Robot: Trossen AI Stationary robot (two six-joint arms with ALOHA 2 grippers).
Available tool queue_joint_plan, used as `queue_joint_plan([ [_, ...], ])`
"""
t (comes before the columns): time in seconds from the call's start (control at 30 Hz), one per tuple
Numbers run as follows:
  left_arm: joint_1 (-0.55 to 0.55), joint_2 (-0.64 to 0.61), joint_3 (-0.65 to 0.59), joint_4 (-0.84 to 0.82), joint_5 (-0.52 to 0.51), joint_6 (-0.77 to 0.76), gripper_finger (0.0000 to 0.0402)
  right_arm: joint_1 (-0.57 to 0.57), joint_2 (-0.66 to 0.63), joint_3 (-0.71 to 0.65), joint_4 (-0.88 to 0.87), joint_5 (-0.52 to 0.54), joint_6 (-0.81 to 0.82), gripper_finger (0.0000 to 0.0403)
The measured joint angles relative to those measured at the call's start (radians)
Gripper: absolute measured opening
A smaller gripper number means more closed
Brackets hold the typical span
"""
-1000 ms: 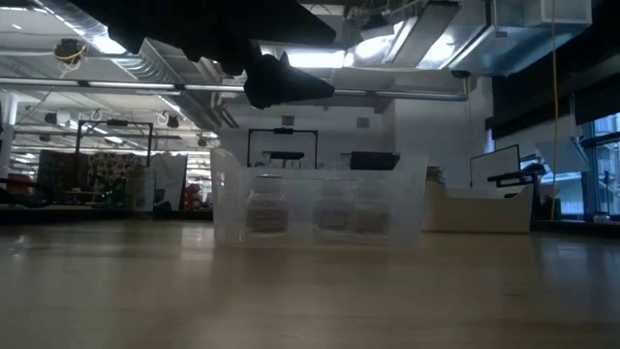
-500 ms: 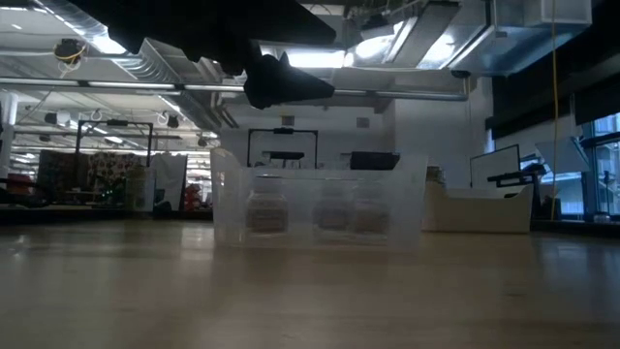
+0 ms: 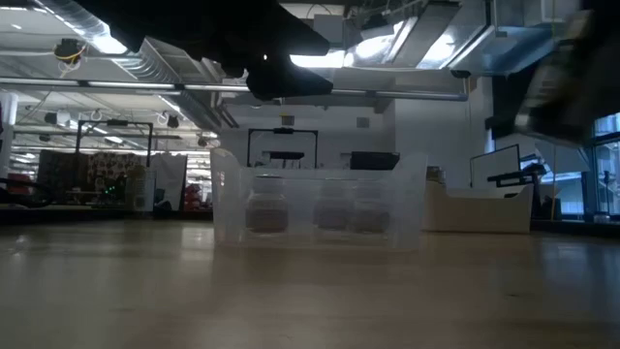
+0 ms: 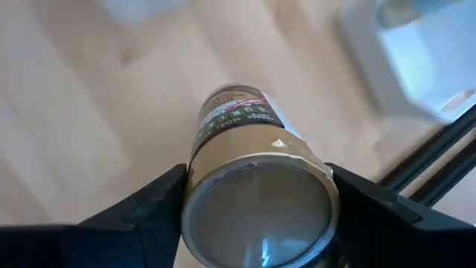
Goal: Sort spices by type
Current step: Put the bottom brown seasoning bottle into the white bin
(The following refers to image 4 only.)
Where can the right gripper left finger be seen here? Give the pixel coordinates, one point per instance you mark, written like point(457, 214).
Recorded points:
point(111, 242)

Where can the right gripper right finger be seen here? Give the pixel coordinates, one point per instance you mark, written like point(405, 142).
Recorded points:
point(390, 238)

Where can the cardboard furikake spice tube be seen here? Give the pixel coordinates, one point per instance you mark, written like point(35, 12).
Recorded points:
point(241, 149)

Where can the white plastic bin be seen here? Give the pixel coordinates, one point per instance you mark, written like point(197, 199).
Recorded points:
point(427, 56)

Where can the black aluminium table frame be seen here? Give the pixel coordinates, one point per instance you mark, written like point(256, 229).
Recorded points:
point(446, 137)

